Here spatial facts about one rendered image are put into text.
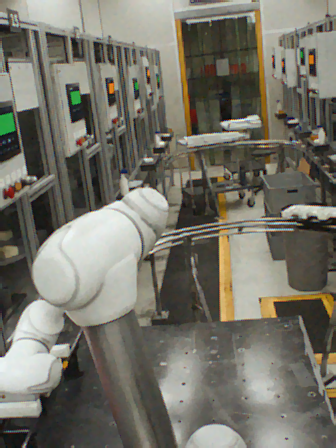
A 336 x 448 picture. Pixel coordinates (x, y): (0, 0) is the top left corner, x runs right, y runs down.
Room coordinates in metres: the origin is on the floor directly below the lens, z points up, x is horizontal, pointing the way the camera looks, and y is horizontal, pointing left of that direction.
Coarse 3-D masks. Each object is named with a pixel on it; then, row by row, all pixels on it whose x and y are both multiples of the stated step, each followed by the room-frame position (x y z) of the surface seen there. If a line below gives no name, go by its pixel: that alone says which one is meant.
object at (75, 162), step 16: (48, 48) 2.89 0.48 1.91; (64, 48) 3.20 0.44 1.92; (80, 48) 3.58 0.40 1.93; (80, 64) 3.49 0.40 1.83; (80, 80) 3.43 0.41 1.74; (80, 160) 3.17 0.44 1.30; (80, 176) 3.11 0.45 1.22; (96, 176) 3.81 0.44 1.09; (80, 192) 3.06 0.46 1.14; (80, 208) 3.01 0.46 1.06
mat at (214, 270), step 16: (224, 208) 6.66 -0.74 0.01; (192, 224) 6.09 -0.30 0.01; (208, 224) 6.03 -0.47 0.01; (176, 240) 5.55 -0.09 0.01; (208, 240) 5.42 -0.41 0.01; (224, 240) 5.36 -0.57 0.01; (176, 256) 5.04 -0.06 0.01; (208, 256) 4.93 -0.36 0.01; (224, 256) 4.88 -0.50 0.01; (176, 272) 4.61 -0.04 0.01; (208, 272) 4.51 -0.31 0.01; (224, 272) 4.47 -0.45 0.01; (176, 288) 4.24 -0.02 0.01; (208, 288) 4.15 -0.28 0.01; (224, 288) 4.11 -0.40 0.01; (176, 304) 3.92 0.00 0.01; (208, 304) 3.84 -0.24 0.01; (224, 304) 3.81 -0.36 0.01; (160, 320) 3.67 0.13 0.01; (176, 320) 3.64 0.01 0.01; (192, 320) 3.60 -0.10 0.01; (224, 320) 3.54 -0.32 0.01
